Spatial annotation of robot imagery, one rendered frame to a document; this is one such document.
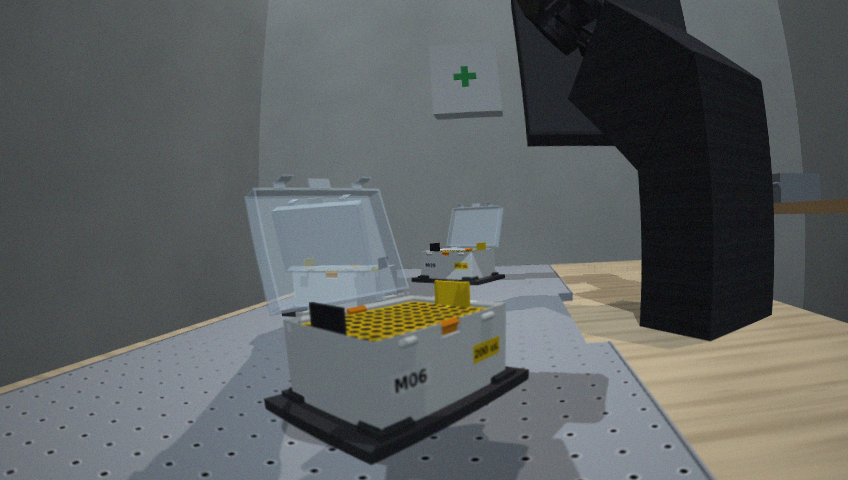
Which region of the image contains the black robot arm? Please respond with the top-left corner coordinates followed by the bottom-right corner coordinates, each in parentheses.
top-left (523, 0), bottom-right (602, 57)

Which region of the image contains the white tip box with lid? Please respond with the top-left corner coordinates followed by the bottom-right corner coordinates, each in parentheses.
top-left (244, 174), bottom-right (506, 430)

